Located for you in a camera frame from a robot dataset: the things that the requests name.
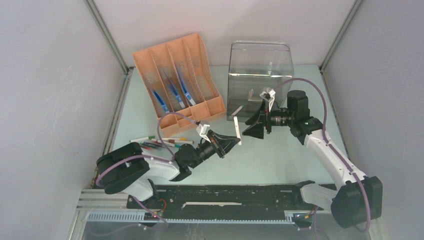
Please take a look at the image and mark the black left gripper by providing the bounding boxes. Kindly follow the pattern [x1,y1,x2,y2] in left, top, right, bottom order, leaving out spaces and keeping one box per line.
[189,129,240,169]

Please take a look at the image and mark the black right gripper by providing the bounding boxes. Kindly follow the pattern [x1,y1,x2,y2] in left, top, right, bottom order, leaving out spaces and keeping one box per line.
[242,99,295,140]

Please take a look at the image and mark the long beige eraser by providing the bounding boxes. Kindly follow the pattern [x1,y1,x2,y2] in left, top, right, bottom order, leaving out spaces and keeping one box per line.
[248,97,263,102]

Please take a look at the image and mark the blue folder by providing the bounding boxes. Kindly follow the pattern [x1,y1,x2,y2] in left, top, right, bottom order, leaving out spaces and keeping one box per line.
[176,68,196,106]
[149,88,170,114]
[167,78,186,109]

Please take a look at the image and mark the grey transparent drawer unit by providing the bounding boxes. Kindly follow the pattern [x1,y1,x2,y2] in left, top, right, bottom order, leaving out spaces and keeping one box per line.
[226,40,295,123]

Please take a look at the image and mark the white marker green cap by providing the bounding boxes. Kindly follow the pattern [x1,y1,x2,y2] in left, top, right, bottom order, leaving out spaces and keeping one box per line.
[129,135,156,143]
[231,105,244,116]

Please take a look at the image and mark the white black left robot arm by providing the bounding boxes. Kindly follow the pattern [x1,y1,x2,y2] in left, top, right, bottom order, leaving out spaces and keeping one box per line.
[95,130,241,208]

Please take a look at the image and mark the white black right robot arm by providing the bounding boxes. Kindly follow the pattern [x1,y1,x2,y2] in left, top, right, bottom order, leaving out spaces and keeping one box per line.
[242,88,383,229]

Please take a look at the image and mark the orange plastic desk organizer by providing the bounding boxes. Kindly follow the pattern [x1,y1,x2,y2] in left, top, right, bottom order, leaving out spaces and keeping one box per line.
[132,33,226,137]

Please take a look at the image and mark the white marker red cap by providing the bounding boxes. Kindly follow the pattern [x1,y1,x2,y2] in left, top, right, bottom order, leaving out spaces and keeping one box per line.
[168,139,194,144]

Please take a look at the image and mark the white marker teal cap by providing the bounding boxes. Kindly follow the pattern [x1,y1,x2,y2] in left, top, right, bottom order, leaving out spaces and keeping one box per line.
[151,139,181,148]

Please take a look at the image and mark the dark blue pen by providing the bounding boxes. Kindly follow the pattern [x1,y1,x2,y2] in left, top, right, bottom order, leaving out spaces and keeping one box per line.
[142,142,163,149]

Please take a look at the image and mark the red pen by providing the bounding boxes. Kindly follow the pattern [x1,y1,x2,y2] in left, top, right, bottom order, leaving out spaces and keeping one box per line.
[140,144,155,151]

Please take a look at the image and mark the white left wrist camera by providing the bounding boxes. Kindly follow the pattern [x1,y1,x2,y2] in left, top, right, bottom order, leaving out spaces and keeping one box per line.
[196,120,211,142]

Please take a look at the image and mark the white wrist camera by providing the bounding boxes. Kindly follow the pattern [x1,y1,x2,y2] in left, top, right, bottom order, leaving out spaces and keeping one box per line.
[259,87,276,112]
[196,120,211,142]

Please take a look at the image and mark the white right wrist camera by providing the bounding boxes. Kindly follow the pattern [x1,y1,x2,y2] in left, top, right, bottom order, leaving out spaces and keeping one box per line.
[259,87,276,112]

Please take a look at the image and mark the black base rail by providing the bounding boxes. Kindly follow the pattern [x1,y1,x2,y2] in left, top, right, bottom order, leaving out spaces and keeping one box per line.
[146,184,314,223]

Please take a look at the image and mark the aluminium frame post right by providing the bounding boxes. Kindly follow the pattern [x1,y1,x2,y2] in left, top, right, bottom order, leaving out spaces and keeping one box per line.
[319,0,365,74]

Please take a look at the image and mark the aluminium frame post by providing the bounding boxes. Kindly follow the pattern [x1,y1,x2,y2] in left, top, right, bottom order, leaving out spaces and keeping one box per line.
[319,0,365,74]
[83,0,130,75]

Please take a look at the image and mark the aluminium frame post left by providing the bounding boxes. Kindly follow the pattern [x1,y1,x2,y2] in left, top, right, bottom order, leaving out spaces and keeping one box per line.
[83,0,130,75]

